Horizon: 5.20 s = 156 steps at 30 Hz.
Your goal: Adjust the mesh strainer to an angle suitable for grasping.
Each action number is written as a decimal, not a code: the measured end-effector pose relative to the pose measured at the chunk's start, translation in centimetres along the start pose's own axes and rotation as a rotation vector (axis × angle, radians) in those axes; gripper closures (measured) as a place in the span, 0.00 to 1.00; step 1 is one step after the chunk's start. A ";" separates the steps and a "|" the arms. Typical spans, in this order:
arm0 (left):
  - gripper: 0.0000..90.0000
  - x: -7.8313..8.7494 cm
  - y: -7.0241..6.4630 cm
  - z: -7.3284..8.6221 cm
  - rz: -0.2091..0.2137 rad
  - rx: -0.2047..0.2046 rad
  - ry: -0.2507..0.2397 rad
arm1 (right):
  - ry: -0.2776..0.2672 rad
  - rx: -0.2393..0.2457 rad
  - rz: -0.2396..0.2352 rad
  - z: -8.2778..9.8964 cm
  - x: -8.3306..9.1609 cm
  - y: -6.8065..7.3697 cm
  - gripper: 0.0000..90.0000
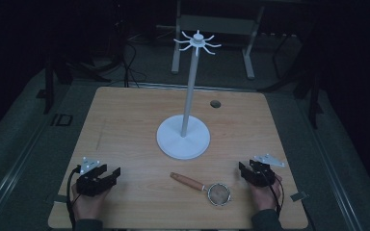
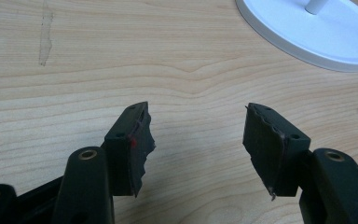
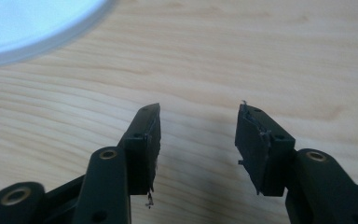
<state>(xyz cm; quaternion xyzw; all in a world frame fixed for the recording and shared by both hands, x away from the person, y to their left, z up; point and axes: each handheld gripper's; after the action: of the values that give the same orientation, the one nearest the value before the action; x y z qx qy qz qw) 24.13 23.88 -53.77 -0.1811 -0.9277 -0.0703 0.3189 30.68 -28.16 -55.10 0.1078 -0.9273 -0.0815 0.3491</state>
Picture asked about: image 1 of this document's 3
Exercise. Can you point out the person's left hand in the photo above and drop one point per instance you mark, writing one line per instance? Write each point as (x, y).
(88, 207)

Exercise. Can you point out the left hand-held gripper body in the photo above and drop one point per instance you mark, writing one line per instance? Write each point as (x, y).
(90, 185)

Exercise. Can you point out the white hook rack stand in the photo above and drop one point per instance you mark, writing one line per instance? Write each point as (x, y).
(183, 136)

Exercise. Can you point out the grey table frame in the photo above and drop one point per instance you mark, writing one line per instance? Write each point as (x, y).
(216, 25)

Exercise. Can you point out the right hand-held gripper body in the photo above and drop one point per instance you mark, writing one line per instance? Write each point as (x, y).
(261, 176)

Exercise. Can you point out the black metal stand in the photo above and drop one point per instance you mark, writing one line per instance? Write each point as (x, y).
(48, 86)
(314, 99)

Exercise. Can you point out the person's right hand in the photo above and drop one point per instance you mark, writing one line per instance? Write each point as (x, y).
(265, 197)

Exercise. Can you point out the grey tape strip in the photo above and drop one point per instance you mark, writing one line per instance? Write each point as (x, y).
(58, 198)
(299, 195)

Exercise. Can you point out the black rectangular floor bracket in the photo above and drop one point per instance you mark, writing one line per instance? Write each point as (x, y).
(62, 119)

